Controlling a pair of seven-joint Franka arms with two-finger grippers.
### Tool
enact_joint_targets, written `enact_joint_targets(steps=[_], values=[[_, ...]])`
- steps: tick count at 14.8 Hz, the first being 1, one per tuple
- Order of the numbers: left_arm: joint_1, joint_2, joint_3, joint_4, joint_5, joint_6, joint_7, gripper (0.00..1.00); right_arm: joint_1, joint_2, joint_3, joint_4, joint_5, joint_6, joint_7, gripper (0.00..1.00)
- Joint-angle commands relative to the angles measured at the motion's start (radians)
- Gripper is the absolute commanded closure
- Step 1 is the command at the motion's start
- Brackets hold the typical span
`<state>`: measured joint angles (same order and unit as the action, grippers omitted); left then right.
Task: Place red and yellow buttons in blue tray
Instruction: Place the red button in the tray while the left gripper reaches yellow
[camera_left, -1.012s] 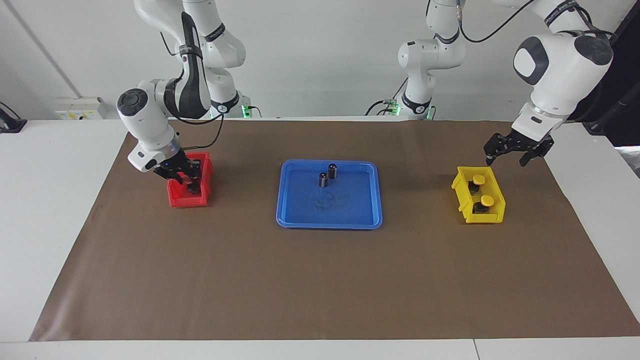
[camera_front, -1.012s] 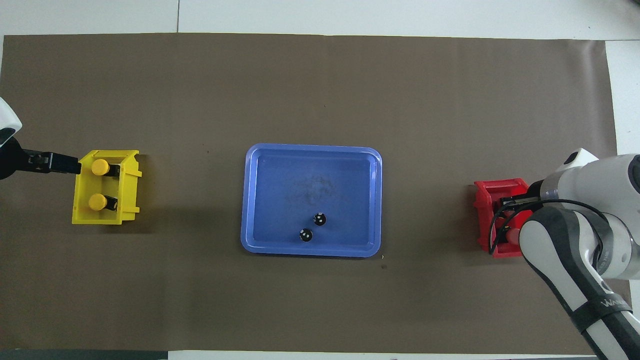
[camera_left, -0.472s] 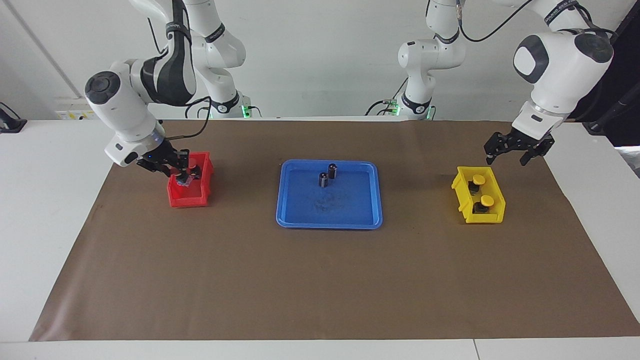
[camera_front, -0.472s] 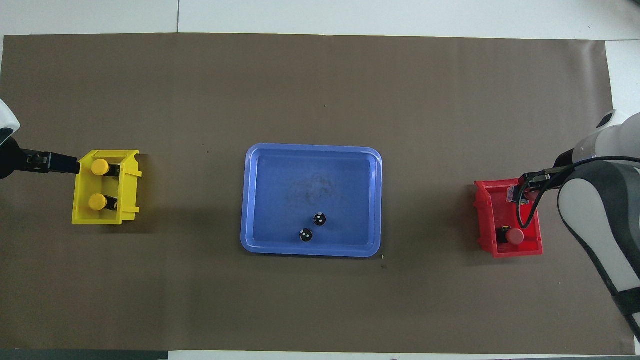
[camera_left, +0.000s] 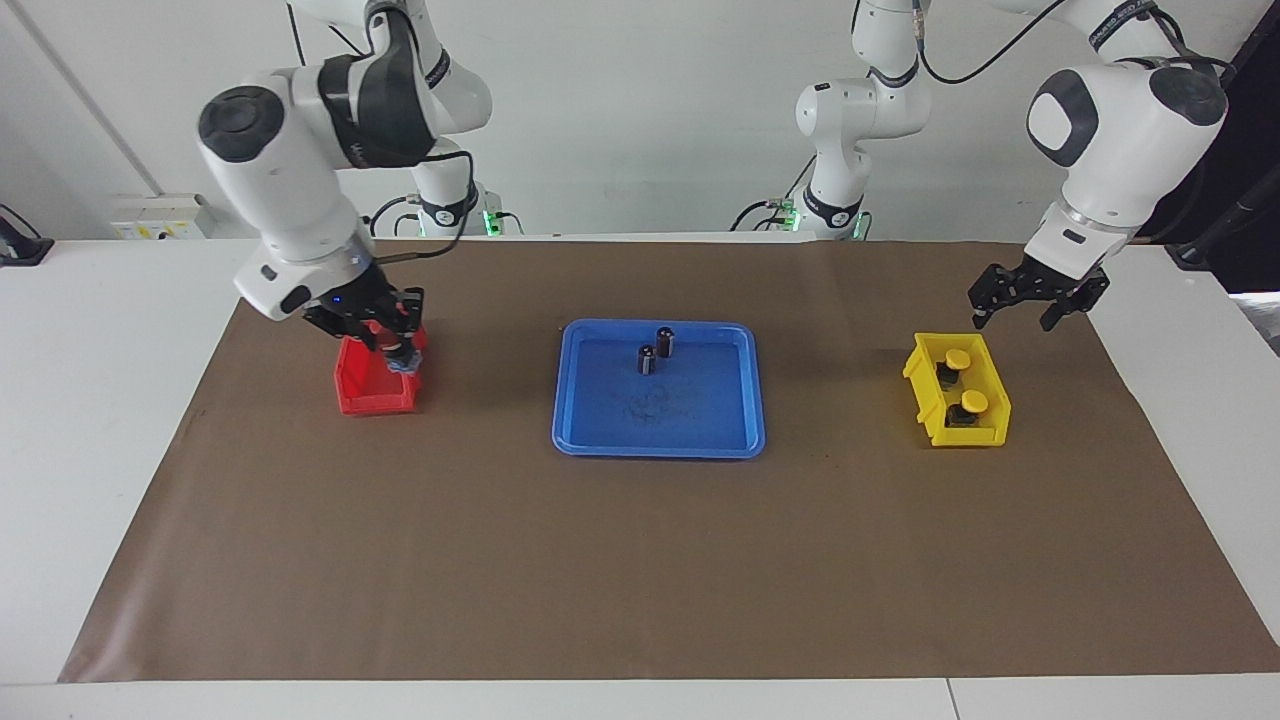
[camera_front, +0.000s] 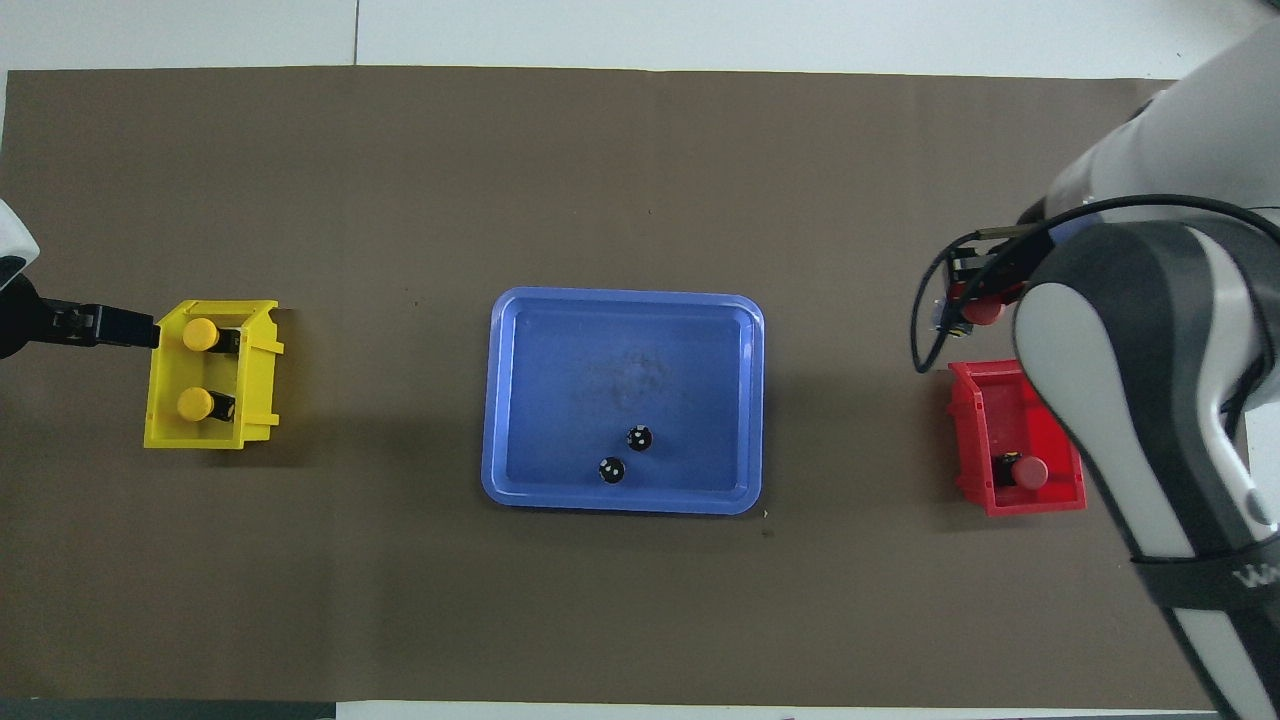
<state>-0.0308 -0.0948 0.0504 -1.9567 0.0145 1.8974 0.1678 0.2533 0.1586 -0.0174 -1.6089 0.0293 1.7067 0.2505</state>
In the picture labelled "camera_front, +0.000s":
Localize yellow plastic bin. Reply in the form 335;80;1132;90
143;299;286;450

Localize red plastic bin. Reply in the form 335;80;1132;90
947;358;1089;517

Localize brown paper mat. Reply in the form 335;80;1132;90
0;65;1216;706

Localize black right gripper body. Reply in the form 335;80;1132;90
948;232;1047;297

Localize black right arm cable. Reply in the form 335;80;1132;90
909;194;1280;377

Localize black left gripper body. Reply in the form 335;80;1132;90
0;275;47;361

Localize yellow push button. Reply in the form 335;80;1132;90
181;318;243;356
176;387;238;423

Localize blue plastic tray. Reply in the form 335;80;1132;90
481;287;767;517

